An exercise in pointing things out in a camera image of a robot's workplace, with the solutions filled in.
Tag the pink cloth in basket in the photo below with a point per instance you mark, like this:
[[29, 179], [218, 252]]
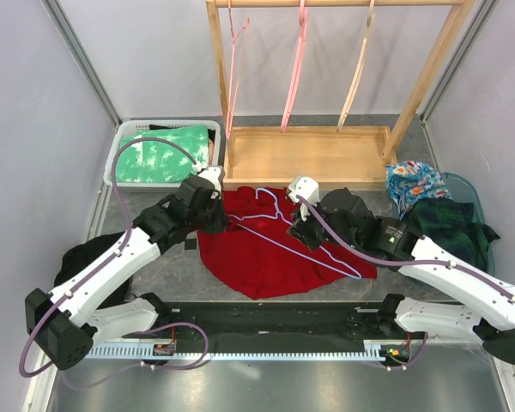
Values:
[[211, 151]]

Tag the small black square patch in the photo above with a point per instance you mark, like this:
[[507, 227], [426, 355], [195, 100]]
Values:
[[190, 244]]

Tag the wooden clothes rack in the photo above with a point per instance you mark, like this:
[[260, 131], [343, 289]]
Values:
[[356, 156]]

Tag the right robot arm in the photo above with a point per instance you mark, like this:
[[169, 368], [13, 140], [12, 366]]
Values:
[[484, 306]]

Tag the pink hanger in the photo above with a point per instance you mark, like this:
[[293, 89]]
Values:
[[298, 62], [239, 39]]

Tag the dark green plaid cloth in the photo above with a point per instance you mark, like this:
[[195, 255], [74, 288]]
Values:
[[450, 225]]

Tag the light blue wire hanger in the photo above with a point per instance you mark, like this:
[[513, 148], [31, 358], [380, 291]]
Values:
[[349, 271]]

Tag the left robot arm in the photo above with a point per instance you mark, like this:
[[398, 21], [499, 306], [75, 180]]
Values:
[[68, 321]]

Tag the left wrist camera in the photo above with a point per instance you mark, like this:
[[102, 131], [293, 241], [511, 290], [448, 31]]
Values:
[[215, 175]]

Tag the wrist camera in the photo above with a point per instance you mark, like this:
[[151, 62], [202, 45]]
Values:
[[305, 187], [215, 175]]

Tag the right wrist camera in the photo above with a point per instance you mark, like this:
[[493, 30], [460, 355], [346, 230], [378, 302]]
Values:
[[305, 187]]

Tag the black cloth pile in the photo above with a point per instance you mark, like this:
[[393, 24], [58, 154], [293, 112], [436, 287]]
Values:
[[81, 256]]

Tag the green white cloth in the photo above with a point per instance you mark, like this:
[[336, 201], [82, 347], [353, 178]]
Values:
[[162, 156]]

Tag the red skirt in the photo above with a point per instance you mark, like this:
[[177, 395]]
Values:
[[258, 269]]

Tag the middle pink hanger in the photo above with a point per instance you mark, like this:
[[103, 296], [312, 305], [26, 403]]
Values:
[[298, 62]]

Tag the slotted cable duct rail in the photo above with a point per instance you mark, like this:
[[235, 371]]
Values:
[[148, 351]]

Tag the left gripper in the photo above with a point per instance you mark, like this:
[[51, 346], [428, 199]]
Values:
[[221, 221]]

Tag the beige wooden hanger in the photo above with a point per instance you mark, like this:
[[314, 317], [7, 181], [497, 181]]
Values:
[[356, 80]]

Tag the left pink hanger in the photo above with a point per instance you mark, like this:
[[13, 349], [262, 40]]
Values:
[[239, 39]]

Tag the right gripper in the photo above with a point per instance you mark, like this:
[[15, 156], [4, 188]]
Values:
[[300, 230]]

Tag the floral blue cloth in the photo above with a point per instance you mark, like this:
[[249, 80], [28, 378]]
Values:
[[408, 182]]

